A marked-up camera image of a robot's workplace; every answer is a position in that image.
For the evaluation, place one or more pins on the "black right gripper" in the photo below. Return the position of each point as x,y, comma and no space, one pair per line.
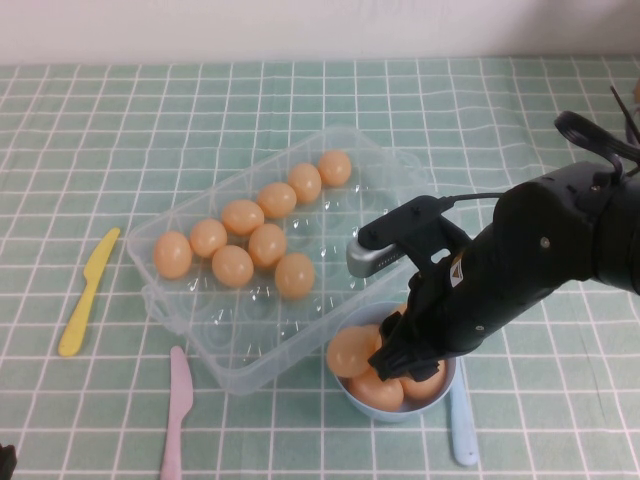
450,305

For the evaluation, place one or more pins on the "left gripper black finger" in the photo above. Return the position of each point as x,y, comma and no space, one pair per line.
3,462
12,462

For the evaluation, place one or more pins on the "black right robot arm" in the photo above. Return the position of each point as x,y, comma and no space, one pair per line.
550,240

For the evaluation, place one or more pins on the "transparent plastic egg box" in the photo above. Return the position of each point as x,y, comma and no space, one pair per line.
310,310

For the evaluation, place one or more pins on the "light blue bowl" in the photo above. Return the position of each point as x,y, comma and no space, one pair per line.
390,417

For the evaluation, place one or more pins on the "light blue plastic fork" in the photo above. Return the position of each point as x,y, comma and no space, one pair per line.
462,430

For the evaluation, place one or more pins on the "pink plastic knife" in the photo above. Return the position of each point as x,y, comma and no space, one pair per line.
175,425

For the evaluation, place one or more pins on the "yellow plastic knife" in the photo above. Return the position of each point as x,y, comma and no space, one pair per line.
82,310

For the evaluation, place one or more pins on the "green checked tablecloth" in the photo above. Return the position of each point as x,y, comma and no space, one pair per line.
500,125

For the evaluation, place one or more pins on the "small brown object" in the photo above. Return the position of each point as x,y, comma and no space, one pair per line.
637,92

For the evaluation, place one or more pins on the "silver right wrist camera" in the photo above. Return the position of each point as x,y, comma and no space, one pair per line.
370,259

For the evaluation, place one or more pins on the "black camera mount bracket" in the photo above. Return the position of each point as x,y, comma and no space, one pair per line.
410,220

